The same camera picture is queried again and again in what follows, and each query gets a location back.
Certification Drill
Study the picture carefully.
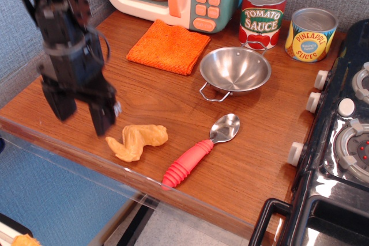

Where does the black cable of robot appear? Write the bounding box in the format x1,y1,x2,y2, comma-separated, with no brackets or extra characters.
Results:
95,31,112,62

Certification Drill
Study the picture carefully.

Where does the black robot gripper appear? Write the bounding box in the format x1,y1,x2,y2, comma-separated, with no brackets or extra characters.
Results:
39,31,121,136

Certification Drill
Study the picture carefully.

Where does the orange object at bottom left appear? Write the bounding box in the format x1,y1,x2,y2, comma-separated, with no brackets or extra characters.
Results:
11,234,41,246

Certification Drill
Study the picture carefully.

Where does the toy chicken wing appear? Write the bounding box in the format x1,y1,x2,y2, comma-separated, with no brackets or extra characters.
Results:
106,124,168,162

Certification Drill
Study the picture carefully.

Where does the orange red cloth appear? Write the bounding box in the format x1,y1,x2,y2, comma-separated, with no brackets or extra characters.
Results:
126,20,210,75

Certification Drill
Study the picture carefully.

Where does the small steel bowl with handles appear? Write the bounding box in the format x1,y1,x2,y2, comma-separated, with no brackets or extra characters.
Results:
199,44,272,102

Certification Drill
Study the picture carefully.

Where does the tomato sauce can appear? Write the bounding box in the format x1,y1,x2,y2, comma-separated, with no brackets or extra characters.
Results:
239,0,287,50

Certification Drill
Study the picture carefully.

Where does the pineapple slices can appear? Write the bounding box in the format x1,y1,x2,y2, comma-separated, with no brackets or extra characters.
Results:
285,7,338,63

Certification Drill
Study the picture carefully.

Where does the clear acrylic table guard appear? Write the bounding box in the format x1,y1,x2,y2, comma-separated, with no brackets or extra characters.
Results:
1,116,253,239

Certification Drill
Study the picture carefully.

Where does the black toy stove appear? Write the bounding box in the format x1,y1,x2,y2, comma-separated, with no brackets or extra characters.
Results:
249,20,368,245

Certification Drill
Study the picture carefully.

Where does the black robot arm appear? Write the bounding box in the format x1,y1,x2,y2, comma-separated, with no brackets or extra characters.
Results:
22,0,121,136

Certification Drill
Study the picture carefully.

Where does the spoon with red handle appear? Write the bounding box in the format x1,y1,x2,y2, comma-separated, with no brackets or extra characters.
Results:
161,113,240,190

